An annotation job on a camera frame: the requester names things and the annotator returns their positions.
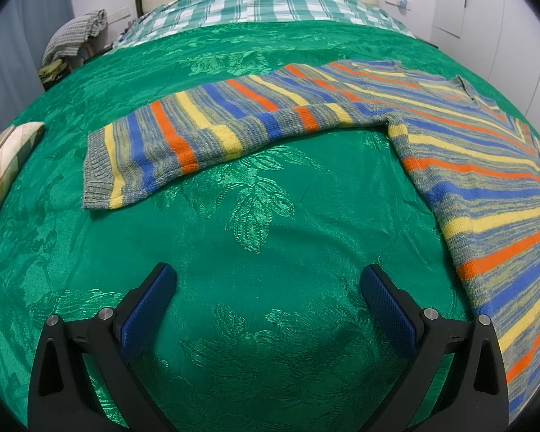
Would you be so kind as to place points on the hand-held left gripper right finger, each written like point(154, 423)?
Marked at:
point(389, 310)

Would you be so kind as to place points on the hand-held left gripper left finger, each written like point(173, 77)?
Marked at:
point(146, 310)

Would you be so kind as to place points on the striped knit sweater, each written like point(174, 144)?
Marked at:
point(477, 180)

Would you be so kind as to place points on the green leaf-pattern bedspread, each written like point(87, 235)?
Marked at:
point(261, 252)

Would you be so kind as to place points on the cream patterned pillow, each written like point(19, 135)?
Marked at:
point(4, 162)

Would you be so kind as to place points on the yellow-green cloth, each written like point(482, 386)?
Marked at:
point(51, 71)

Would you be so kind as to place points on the grey-blue curtain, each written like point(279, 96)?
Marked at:
point(18, 54)

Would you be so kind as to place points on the grey checked cloth pile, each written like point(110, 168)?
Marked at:
point(74, 31)

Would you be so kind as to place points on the white wardrobe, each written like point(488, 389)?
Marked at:
point(499, 18)

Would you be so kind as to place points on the green white checked sheet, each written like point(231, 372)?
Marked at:
point(261, 4)

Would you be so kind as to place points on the white wall switch plate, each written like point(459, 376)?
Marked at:
point(121, 12)

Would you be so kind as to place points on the white wall socket plate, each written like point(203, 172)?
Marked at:
point(398, 0)

